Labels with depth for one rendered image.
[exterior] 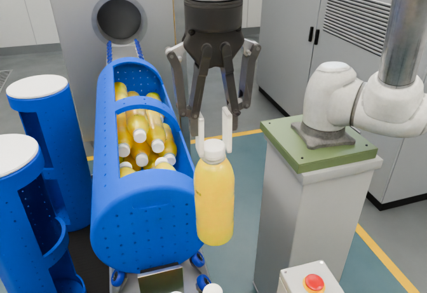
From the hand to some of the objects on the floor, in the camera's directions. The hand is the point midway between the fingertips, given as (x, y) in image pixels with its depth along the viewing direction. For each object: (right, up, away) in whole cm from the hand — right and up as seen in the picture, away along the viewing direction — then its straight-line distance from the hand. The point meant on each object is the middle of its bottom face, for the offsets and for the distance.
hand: (213, 133), depth 53 cm
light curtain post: (-20, -40, +208) cm, 213 cm away
